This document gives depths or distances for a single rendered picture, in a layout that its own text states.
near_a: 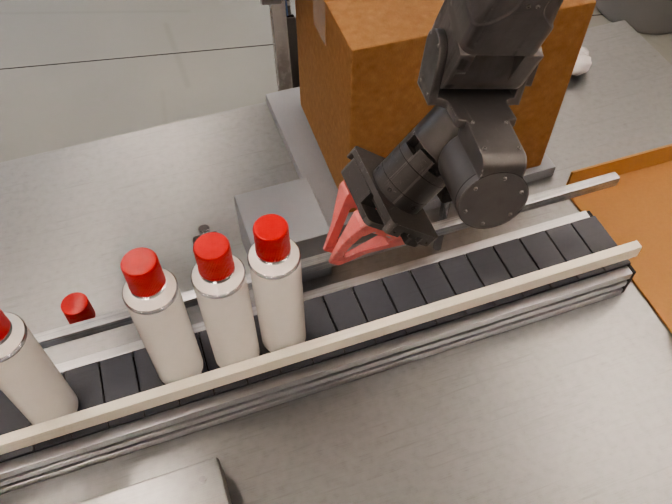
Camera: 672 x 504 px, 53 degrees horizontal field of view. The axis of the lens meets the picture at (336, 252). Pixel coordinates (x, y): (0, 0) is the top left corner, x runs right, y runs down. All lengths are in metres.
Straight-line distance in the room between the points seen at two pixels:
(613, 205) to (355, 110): 0.43
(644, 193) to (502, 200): 0.56
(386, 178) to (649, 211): 0.54
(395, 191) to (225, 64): 2.04
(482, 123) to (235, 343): 0.34
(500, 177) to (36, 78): 2.35
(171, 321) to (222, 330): 0.06
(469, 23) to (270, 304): 0.34
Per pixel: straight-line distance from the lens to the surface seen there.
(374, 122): 0.83
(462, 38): 0.52
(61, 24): 2.98
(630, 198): 1.06
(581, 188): 0.87
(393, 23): 0.79
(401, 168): 0.60
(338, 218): 0.65
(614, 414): 0.86
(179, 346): 0.70
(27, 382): 0.70
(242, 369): 0.74
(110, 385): 0.80
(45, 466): 0.81
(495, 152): 0.52
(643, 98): 1.25
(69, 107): 2.57
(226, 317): 0.67
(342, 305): 0.81
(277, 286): 0.65
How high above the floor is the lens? 1.56
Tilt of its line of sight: 53 degrees down
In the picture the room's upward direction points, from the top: straight up
